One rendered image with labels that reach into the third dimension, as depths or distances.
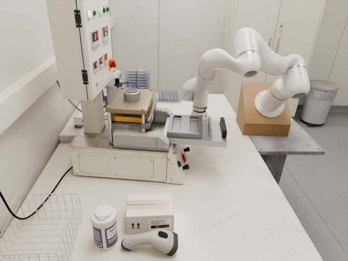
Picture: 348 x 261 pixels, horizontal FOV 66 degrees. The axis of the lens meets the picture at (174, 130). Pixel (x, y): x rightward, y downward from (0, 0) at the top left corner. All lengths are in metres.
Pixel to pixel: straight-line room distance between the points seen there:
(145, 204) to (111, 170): 0.31
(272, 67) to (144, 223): 0.88
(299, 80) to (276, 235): 0.75
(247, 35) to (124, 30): 2.56
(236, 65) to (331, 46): 3.20
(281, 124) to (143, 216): 1.13
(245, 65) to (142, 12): 2.56
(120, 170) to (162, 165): 0.20
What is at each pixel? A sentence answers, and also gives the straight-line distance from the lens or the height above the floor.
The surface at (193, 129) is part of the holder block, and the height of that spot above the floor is 0.98.
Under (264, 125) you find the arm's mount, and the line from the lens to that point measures 1.81.
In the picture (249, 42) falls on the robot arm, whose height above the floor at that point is 1.39.
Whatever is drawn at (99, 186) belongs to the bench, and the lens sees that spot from 1.33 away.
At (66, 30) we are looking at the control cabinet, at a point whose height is 1.43.
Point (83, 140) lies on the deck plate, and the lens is 1.34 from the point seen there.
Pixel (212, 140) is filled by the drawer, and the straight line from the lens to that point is 1.25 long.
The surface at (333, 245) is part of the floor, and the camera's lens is 2.38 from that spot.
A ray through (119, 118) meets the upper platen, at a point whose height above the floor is 1.05.
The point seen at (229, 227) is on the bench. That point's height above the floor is 0.75.
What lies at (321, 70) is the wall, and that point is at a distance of 4.36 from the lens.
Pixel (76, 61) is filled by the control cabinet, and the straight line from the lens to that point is 1.14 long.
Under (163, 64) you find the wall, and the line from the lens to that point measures 3.71.
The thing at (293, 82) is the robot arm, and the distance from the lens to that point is 1.49.
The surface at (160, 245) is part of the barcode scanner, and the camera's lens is 1.00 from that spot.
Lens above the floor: 1.59
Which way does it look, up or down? 28 degrees down
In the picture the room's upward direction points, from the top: 3 degrees clockwise
